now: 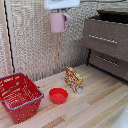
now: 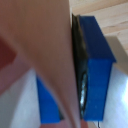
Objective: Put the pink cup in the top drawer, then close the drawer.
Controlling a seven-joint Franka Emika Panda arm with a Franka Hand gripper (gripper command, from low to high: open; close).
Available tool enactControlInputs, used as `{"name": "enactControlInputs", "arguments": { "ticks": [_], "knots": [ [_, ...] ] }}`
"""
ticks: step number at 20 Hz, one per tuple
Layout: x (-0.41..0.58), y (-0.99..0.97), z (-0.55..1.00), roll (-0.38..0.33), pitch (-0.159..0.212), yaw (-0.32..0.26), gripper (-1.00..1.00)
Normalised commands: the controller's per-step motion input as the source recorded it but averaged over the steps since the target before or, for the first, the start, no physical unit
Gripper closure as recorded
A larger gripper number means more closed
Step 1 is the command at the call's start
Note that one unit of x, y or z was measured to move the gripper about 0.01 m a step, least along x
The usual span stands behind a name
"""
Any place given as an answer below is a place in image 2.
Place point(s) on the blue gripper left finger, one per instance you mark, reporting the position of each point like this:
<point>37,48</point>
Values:
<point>46,103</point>

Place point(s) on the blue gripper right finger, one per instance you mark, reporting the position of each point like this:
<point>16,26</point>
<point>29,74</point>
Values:
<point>96,66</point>

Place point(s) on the red plastic bowl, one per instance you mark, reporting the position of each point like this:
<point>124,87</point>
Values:
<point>40,40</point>

